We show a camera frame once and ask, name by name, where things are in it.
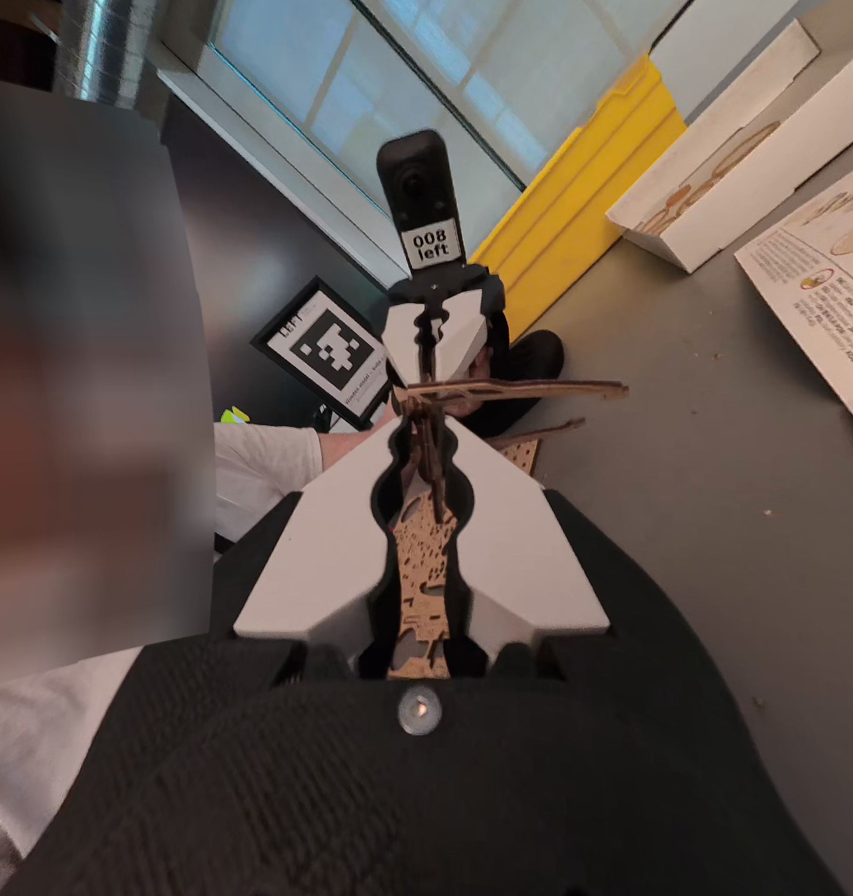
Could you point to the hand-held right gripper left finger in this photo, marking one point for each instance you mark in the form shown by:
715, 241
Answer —
314, 560

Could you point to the wooden model assembly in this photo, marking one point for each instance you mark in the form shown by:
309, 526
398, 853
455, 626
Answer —
423, 455

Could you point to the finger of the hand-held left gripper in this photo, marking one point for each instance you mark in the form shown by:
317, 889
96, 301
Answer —
461, 336
398, 336

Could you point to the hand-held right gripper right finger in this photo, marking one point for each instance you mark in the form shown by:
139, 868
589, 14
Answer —
524, 560

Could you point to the person's white shirt torso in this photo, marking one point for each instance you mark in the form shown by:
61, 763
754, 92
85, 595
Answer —
34, 756

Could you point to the black framed marker sign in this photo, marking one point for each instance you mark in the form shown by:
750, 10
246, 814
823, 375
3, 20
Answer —
328, 350

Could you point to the group of wooden rings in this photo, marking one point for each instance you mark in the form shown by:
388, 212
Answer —
706, 182

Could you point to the yellow plastic bin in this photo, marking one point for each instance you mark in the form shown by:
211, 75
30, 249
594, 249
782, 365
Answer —
580, 189

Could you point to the window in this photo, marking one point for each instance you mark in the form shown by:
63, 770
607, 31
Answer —
398, 77

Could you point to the wooden parts sheet with gears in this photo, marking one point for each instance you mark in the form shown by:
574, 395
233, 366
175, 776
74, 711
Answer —
426, 553

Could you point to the neon green small object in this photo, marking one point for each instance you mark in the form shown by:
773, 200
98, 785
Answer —
235, 414

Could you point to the person's left hand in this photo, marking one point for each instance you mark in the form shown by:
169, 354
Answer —
463, 408

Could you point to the white cardboard box tray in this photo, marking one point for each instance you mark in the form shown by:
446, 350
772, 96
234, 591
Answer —
783, 133

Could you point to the round silver duct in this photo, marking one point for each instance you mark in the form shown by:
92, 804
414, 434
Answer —
108, 49

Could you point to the illustrated instruction booklet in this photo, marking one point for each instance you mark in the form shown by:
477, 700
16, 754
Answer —
818, 301

